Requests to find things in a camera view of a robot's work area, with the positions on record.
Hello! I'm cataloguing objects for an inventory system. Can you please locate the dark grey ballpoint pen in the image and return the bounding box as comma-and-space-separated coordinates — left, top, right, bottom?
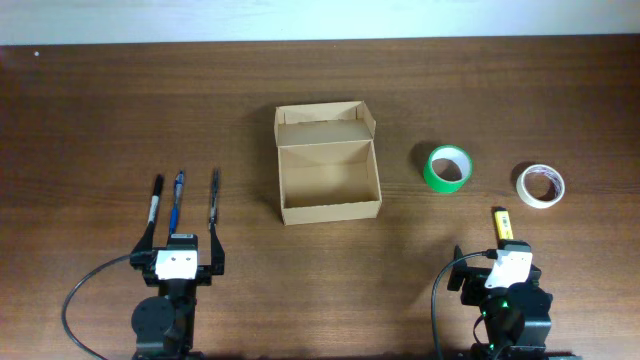
209, 168, 220, 227

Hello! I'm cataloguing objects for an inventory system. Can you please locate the open cardboard box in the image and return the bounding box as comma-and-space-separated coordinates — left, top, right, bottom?
274, 101, 382, 225

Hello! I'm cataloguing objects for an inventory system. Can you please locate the green tape roll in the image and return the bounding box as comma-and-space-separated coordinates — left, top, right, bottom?
423, 145, 473, 194

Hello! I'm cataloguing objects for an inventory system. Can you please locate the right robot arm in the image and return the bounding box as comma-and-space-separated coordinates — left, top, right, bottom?
447, 240, 553, 360

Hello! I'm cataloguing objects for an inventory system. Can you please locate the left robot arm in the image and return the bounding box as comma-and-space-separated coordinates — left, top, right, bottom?
130, 223, 225, 359

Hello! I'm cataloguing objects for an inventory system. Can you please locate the black cap white marker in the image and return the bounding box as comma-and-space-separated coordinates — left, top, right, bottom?
147, 174, 164, 227

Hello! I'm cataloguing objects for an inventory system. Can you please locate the blue clear ballpoint pen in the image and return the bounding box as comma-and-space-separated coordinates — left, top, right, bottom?
169, 170, 185, 235

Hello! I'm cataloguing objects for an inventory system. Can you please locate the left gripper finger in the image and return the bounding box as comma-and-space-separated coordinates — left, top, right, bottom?
131, 222, 156, 255
209, 223, 225, 275

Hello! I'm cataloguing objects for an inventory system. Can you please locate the cream masking tape roll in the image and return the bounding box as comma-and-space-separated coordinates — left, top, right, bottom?
516, 164, 566, 209

